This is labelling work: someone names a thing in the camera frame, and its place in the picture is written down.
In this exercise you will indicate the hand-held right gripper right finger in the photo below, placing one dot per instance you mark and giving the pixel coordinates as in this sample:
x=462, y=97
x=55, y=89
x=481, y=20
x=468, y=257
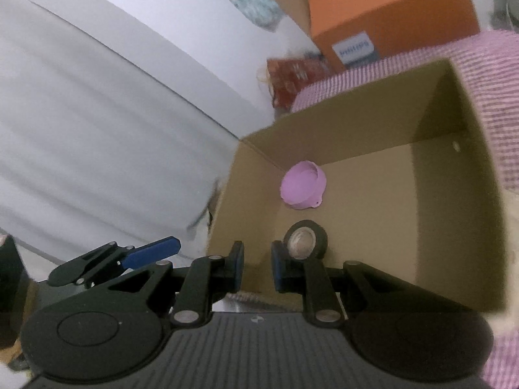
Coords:
x=278, y=270

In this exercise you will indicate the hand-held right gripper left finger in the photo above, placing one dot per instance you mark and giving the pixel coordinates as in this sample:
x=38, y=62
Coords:
x=237, y=268

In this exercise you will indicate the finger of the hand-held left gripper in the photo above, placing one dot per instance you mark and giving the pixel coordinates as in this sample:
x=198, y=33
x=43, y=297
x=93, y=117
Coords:
x=151, y=251

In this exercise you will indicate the pink plastic cup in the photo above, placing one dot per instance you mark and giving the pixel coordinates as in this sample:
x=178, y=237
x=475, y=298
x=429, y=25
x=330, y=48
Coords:
x=303, y=186

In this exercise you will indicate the red snack packet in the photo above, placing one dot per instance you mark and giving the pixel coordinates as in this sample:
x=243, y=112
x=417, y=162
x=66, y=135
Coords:
x=294, y=79

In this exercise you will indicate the orange cardboard box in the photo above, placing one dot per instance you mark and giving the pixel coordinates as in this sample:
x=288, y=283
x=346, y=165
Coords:
x=389, y=20

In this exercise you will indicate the pink checkered bear blanket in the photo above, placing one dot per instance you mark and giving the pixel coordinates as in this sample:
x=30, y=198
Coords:
x=500, y=89

